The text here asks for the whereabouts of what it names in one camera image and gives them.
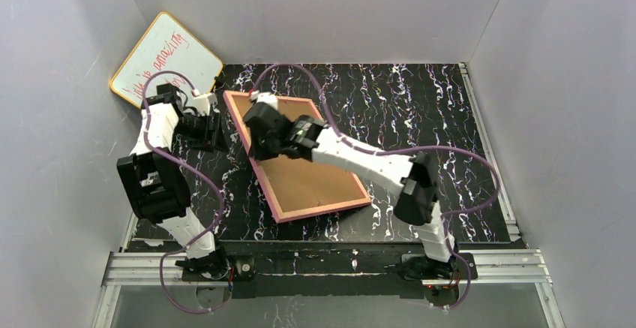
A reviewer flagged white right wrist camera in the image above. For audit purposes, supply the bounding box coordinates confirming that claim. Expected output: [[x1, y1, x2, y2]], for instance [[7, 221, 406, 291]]
[[248, 90, 278, 110]]

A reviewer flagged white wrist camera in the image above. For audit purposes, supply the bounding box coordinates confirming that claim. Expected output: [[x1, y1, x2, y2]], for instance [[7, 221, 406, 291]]
[[190, 92, 218, 116], [248, 90, 278, 110]]

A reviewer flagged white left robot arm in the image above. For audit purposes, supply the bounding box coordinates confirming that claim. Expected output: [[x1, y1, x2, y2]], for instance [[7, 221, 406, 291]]
[[116, 83, 229, 263]]

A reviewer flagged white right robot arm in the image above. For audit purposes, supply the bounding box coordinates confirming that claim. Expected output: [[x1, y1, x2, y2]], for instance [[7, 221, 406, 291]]
[[243, 102, 455, 263]]

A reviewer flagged yellow rimmed whiteboard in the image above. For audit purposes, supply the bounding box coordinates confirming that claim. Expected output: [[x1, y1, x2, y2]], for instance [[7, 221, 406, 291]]
[[109, 12, 224, 108]]

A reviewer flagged aluminium rail frame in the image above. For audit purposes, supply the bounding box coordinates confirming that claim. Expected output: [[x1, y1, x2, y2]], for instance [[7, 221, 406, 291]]
[[92, 62, 566, 328]]

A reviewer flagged pink wooden picture frame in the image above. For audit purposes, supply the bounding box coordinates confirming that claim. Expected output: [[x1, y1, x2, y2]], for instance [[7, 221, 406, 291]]
[[222, 89, 373, 224]]

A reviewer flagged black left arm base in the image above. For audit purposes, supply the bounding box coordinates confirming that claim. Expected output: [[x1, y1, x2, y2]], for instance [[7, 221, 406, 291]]
[[175, 254, 255, 282]]

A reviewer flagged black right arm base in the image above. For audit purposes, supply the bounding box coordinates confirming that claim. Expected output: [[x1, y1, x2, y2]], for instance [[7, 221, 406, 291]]
[[395, 252, 479, 283]]

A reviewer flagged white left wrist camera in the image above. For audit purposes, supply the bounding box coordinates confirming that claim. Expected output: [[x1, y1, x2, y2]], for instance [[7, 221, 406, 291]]
[[190, 92, 218, 116]]

